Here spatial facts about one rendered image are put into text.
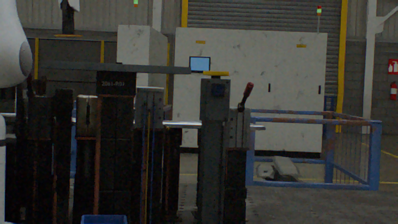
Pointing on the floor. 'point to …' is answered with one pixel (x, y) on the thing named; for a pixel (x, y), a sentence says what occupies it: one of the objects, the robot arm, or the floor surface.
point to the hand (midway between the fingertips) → (68, 28)
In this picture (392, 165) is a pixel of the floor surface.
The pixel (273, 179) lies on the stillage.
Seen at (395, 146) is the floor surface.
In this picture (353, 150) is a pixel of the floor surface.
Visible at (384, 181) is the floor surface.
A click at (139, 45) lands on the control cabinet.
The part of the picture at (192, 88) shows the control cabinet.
